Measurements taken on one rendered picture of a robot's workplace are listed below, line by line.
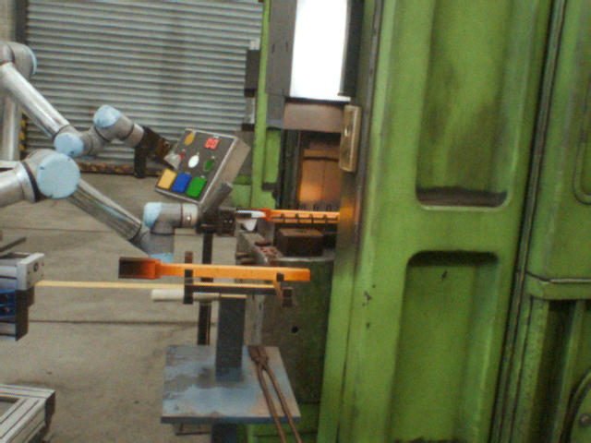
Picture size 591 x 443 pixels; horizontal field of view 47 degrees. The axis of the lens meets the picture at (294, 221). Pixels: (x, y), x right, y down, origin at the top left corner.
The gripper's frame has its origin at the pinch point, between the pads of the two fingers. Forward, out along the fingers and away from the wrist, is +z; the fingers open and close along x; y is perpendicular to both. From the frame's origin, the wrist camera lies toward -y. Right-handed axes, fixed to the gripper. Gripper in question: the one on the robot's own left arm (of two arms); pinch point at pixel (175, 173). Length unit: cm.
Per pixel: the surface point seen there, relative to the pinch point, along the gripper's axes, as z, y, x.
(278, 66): -14, 39, -42
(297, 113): -8, 28, -53
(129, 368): 75, -83, 67
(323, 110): -2, 33, -56
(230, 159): 13.1, 14.6, -5.5
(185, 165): 11.0, 6.1, 15.1
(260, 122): 262, 133, 339
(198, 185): 10.4, 0.8, -0.1
